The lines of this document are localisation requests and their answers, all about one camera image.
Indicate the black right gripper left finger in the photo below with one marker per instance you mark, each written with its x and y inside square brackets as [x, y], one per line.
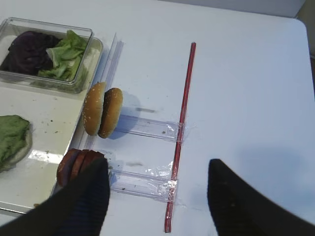
[78, 209]

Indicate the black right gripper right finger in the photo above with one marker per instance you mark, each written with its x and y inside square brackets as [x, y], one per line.
[237, 209]

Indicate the green lettuce leaf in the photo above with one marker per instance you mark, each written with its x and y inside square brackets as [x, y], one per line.
[12, 134]

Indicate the middle meat patty slice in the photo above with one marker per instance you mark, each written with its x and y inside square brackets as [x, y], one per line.
[78, 163]

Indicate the bottom bun on tray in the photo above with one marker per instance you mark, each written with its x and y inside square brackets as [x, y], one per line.
[13, 159]

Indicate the clear patty holder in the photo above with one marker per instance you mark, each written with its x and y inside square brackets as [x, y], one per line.
[153, 182]

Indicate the cream metal tray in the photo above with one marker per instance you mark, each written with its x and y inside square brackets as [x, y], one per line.
[54, 116]

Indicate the clear bun holder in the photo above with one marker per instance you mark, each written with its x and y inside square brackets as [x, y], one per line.
[165, 130]

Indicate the front sesame bun top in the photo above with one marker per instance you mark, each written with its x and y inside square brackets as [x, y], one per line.
[93, 108]

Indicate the rear bun top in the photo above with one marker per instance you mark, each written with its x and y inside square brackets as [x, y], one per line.
[113, 100]

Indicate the clear plastic box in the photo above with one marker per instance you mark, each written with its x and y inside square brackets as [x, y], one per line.
[11, 28]

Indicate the purple cabbage leaves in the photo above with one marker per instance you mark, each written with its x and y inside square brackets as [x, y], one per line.
[27, 53]

